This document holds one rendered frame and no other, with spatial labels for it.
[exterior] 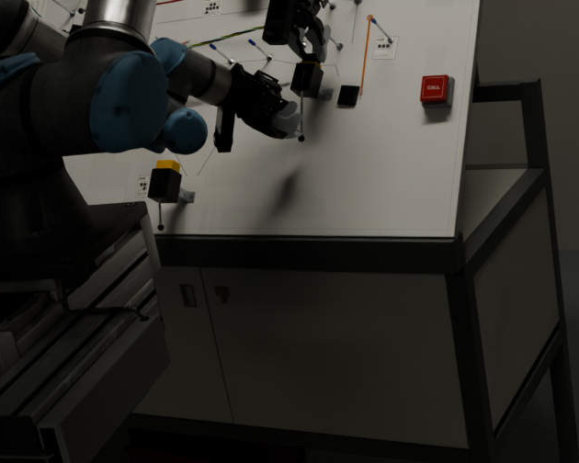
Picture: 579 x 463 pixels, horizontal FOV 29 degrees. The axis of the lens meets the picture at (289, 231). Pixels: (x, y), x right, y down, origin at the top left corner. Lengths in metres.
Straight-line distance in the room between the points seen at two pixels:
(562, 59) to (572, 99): 0.15
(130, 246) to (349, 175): 0.68
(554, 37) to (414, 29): 1.82
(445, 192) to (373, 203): 0.14
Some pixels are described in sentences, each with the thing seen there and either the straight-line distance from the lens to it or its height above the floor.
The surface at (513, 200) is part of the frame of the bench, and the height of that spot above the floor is 0.80.
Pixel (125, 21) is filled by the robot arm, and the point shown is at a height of 1.41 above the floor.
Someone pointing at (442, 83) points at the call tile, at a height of 1.12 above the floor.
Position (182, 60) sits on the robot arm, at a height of 1.26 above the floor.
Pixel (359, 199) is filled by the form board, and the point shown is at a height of 0.93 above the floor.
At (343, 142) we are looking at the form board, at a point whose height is 1.02.
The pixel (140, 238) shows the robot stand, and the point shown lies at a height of 1.09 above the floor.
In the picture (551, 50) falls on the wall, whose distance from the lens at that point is 4.01.
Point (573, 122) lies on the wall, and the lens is 4.06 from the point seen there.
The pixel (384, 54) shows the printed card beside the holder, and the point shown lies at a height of 1.16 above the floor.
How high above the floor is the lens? 1.58
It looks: 19 degrees down
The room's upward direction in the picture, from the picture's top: 11 degrees counter-clockwise
